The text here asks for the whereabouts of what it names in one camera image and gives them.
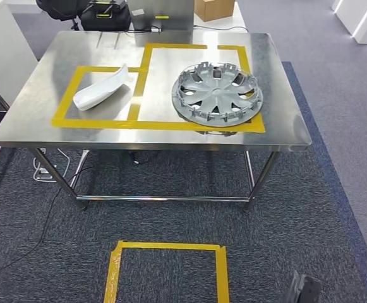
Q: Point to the white partition with light strips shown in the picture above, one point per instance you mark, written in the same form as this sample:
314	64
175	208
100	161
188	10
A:
360	21

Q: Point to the white curved plastic part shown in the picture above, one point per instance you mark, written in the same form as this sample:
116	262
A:
98	90

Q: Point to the yellow tape rectangle on workbench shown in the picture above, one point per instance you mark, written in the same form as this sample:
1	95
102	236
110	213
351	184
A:
107	124

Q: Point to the black case with yellow trim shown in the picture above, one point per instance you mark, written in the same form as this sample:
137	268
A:
107	19

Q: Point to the steel workbench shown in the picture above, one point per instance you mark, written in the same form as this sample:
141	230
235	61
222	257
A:
280	104

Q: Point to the dark grey device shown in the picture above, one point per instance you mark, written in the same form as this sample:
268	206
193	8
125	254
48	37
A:
170	10

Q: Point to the grey plastic wheel hubcap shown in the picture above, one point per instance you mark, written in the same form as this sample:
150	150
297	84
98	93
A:
216	94

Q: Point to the black office chair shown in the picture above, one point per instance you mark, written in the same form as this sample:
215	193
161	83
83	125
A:
60	8

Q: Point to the brown cardboard box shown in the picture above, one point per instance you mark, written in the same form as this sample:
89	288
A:
215	8

